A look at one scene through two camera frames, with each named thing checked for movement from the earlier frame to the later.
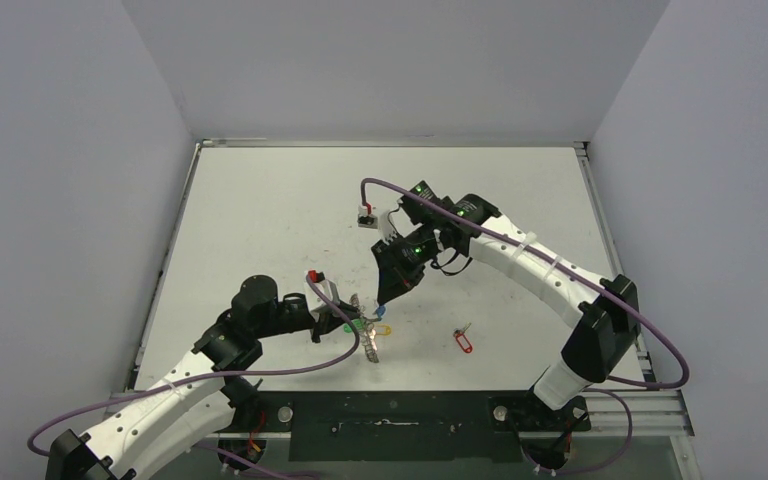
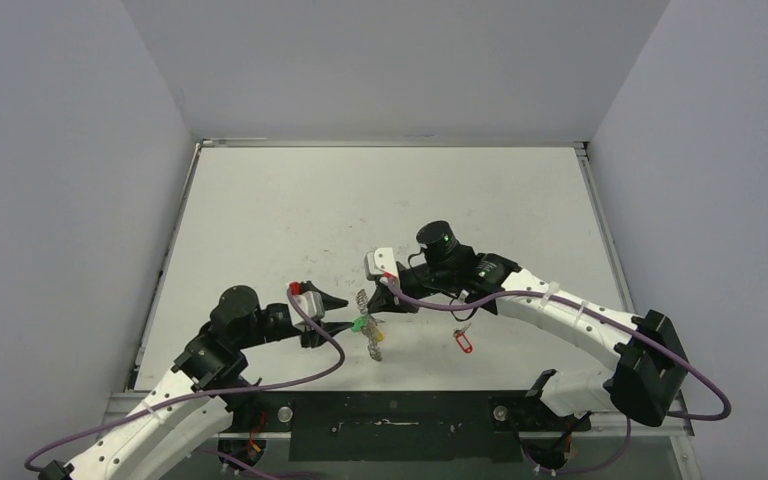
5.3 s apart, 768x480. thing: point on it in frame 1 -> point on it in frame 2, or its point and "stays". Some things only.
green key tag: (357, 323) stays
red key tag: (464, 342) stays
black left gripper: (349, 311) -> (312, 335)
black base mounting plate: (406, 426) stays
